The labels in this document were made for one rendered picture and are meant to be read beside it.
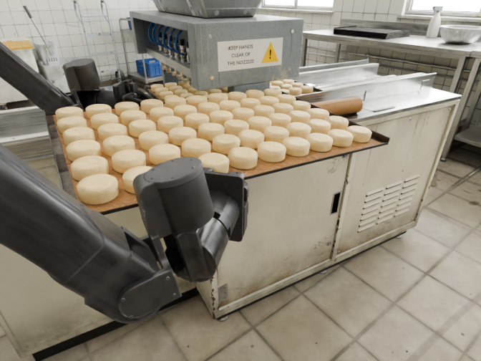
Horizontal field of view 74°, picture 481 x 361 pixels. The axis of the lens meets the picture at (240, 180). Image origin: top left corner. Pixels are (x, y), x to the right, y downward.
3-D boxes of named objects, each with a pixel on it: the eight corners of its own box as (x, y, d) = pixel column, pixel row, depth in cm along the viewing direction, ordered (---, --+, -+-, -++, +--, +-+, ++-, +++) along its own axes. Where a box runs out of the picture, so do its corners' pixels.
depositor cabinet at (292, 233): (328, 183, 242) (347, 67, 200) (411, 238, 188) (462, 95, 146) (164, 236, 190) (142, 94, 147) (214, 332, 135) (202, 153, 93)
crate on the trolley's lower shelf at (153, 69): (168, 69, 519) (167, 55, 509) (182, 71, 496) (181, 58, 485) (137, 74, 484) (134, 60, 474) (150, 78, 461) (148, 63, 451)
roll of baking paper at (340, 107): (350, 109, 128) (353, 94, 125) (361, 114, 123) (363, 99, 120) (261, 124, 114) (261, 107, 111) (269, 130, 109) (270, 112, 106)
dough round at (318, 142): (300, 142, 64) (302, 133, 63) (322, 140, 65) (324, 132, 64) (313, 153, 59) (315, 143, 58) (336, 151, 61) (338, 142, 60)
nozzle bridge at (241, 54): (207, 85, 161) (203, 8, 144) (294, 133, 106) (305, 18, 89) (142, 94, 147) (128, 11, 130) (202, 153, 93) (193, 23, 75)
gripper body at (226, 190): (246, 170, 41) (231, 200, 34) (245, 234, 46) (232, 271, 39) (197, 165, 42) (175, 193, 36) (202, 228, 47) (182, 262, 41)
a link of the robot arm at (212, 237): (169, 289, 35) (218, 290, 33) (149, 237, 32) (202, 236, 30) (192, 247, 40) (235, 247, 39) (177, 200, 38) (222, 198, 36)
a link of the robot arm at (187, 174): (114, 273, 37) (127, 326, 30) (73, 185, 32) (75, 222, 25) (208, 231, 41) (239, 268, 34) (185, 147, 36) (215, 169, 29)
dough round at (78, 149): (89, 165, 50) (87, 154, 49) (61, 160, 51) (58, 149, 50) (107, 152, 54) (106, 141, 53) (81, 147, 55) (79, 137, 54)
